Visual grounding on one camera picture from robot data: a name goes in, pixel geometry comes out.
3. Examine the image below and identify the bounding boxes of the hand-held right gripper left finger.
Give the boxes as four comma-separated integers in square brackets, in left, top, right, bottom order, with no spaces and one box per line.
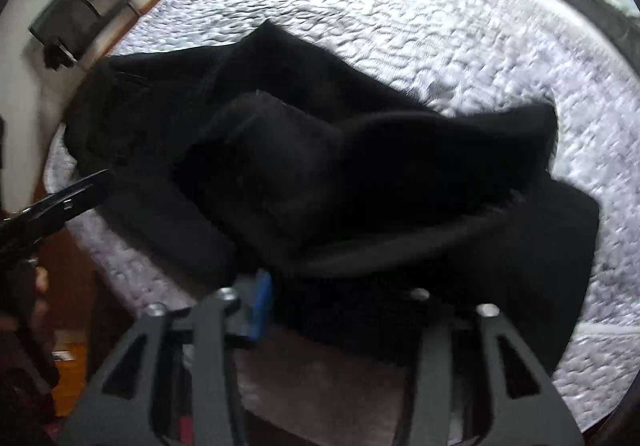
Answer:
[60,269,275,446]

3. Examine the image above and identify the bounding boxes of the black office chair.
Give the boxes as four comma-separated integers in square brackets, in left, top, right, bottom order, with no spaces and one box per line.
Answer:
[27,0,143,70]

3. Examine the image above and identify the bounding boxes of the person's left hand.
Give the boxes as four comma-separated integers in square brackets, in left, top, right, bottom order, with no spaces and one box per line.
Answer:
[31,266,52,324]

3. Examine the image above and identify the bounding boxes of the black pants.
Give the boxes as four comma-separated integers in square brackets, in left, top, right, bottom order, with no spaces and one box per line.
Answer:
[62,19,601,374]

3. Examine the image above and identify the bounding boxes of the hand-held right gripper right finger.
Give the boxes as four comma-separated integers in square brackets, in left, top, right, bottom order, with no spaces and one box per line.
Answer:
[395,287,586,446]

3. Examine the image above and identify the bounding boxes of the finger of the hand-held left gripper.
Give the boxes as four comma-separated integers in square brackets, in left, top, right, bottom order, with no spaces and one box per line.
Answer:
[0,169,116,252]

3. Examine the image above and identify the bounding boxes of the bed with grey quilted cover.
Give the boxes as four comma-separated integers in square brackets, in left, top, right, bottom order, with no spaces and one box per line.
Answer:
[42,0,640,432]

